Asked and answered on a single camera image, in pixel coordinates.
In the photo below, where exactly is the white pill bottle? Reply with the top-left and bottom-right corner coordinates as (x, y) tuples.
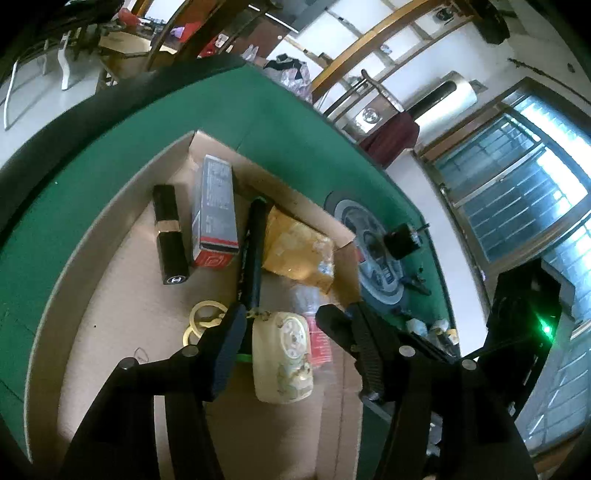
(406, 318), (429, 337)

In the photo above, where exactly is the yellow ring keychain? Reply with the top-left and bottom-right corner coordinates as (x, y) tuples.
(182, 300), (228, 347)

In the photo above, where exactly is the dark red hanging cloth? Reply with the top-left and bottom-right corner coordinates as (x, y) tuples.
(360, 112), (420, 169)

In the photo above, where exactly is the silver red-ended carton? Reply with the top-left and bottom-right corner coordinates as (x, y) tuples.
(191, 155), (239, 269)

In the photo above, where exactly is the cream round-dial compact case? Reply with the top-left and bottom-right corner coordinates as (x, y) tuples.
(252, 312), (314, 404)

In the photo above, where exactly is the black gold lipstick box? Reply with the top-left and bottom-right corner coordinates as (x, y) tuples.
(152, 184), (189, 285)

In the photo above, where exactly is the black cylindrical motor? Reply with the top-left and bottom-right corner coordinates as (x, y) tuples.
(383, 223), (430, 260)

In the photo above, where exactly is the white standing air conditioner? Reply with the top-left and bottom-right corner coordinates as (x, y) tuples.
(407, 71), (477, 141)

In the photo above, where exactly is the yellow foil packet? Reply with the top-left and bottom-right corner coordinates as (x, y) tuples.
(263, 206), (335, 294)

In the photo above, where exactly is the flat cardboard tray box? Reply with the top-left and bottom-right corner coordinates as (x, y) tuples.
(25, 131), (363, 479)

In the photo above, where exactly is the plastic bag pile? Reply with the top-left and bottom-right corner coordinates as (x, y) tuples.
(263, 54), (312, 103)

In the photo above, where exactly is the grey round weight plate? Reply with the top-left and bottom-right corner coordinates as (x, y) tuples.
(325, 191), (408, 315)

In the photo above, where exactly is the black pen blue band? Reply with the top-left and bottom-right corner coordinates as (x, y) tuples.
(400, 275), (432, 296)

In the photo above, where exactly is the black pen green band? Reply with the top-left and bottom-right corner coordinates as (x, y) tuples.
(236, 197), (270, 363)

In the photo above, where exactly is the clear red-label bottle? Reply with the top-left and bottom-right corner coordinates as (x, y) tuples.
(291, 283), (332, 370)

